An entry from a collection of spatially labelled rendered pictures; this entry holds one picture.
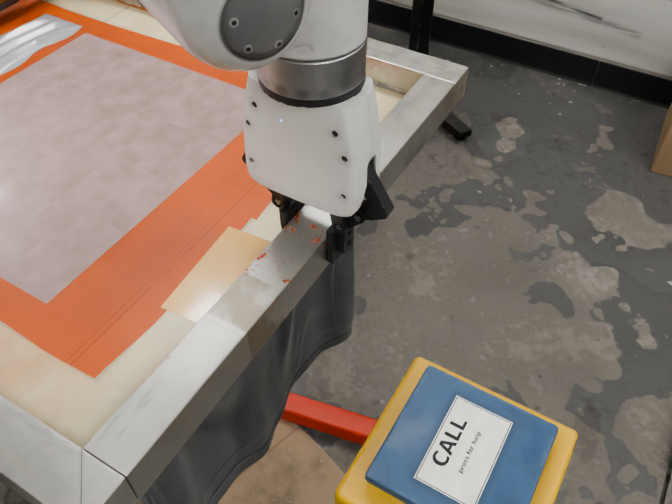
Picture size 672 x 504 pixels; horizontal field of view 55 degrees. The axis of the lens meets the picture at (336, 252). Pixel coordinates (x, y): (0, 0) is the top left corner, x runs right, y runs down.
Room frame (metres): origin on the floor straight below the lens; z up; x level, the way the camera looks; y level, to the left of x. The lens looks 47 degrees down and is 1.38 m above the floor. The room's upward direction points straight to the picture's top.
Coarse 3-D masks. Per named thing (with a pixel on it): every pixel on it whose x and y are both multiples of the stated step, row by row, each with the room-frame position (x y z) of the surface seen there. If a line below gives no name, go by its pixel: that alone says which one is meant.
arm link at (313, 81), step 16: (272, 64) 0.37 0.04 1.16; (288, 64) 0.36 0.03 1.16; (304, 64) 0.36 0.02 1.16; (320, 64) 0.36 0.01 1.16; (336, 64) 0.36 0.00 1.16; (352, 64) 0.37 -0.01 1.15; (272, 80) 0.37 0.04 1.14; (288, 80) 0.36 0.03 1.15; (304, 80) 0.36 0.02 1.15; (320, 80) 0.36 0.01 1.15; (336, 80) 0.36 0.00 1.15; (352, 80) 0.37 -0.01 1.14; (288, 96) 0.36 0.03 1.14; (304, 96) 0.36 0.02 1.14; (320, 96) 0.36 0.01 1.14; (336, 96) 0.36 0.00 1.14
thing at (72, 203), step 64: (0, 128) 0.57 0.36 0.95; (0, 192) 0.47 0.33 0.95; (64, 192) 0.47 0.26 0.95; (128, 192) 0.47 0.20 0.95; (192, 192) 0.47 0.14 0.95; (0, 256) 0.38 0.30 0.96; (64, 256) 0.38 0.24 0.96; (128, 256) 0.38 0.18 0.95; (192, 256) 0.38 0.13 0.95; (0, 320) 0.31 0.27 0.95; (64, 320) 0.31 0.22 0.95; (128, 320) 0.31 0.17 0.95
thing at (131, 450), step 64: (128, 0) 0.85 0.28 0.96; (384, 64) 0.65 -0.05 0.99; (448, 64) 0.64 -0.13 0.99; (384, 128) 0.52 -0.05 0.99; (320, 256) 0.36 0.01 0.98; (256, 320) 0.29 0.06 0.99; (192, 384) 0.23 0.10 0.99; (0, 448) 0.19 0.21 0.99; (64, 448) 0.19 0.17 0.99; (128, 448) 0.19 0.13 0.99
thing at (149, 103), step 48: (48, 48) 0.74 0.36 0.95; (96, 48) 0.74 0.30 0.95; (144, 48) 0.74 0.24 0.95; (0, 96) 0.63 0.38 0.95; (48, 96) 0.63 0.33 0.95; (96, 96) 0.63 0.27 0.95; (144, 96) 0.63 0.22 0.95; (192, 96) 0.63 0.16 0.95; (240, 96) 0.63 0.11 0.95; (96, 144) 0.54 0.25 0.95; (144, 144) 0.54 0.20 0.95; (192, 144) 0.54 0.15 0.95; (240, 144) 0.54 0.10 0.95; (240, 192) 0.47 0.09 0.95
